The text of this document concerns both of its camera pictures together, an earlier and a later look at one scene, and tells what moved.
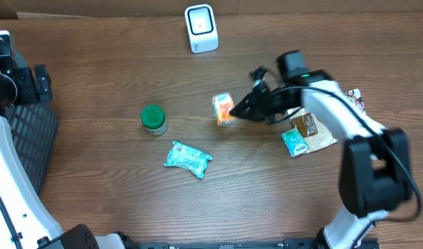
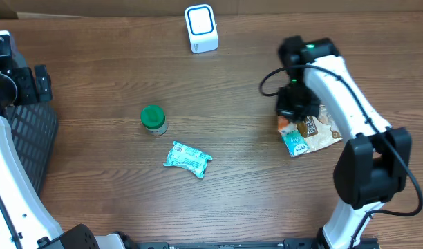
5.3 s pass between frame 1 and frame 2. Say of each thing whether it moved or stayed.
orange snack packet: moved
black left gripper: stayed
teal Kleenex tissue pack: stayed
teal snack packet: stayed
